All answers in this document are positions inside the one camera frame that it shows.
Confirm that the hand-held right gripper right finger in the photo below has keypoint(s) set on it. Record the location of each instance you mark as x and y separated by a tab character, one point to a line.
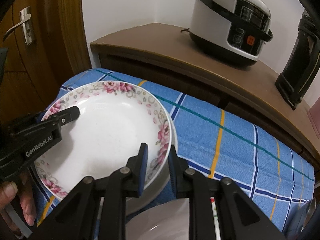
173	177

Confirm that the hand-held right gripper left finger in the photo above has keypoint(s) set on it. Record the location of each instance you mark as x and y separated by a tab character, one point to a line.
143	172

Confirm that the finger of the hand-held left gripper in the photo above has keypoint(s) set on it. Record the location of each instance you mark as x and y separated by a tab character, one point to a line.
68	115
38	117

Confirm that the floral rimmed white plate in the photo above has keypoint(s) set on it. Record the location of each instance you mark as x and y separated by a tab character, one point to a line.
105	135

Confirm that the person's left hand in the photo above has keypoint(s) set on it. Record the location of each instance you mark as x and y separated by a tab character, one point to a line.
28	200

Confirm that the pale grey bowl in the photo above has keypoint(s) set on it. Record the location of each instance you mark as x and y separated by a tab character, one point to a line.
160	222

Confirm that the white printed object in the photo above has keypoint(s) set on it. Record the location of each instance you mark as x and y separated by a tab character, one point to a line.
215	212

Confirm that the blue checked tablecloth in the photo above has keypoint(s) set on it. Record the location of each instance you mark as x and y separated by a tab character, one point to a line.
225	155

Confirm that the brown wooden door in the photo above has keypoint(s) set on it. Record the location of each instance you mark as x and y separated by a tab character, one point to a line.
50	55

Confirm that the brown wooden cabinet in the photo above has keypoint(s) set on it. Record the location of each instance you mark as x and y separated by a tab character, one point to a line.
162	45

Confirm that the shiny metal object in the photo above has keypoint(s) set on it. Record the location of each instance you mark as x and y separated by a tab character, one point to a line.
307	215

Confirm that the pink electric kettle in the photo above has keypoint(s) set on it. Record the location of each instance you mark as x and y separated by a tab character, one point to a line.
315	122

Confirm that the white and black rice cooker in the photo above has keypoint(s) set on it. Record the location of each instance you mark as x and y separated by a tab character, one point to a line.
212	17

